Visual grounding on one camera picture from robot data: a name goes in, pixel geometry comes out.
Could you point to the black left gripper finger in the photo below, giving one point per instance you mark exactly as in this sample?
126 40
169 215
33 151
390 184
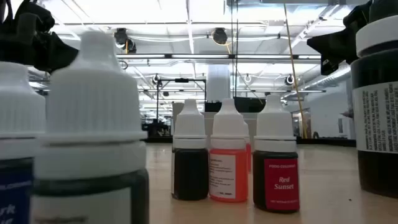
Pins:
53 65
59 46

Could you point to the silver ceiling air duct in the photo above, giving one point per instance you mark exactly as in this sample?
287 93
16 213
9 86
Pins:
329 79

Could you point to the black distant monitor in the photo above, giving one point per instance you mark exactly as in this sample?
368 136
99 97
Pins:
248 105

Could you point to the small black food coloring bottle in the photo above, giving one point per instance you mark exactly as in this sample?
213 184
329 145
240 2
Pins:
190 174

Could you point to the distant black workstation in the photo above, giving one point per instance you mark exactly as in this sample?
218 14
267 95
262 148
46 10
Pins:
155 129

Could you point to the small Red Sunset labelled bottle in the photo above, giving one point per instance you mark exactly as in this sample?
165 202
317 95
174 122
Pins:
275 124

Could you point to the small bottle dark blue label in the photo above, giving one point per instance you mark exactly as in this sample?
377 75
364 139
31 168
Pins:
18 102

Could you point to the black aluminium table frame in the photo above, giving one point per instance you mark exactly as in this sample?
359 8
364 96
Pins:
326 142

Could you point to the distant black frame rig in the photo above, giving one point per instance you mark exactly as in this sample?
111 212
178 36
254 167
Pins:
182 80

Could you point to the light grey plastic bin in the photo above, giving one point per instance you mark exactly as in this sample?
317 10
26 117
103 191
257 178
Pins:
176 107

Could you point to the small dark food coloring bottle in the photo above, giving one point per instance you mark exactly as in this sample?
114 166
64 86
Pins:
93 102

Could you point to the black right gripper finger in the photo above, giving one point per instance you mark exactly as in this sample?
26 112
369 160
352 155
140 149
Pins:
329 65
326 43

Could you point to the white building column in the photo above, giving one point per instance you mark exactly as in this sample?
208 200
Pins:
217 84

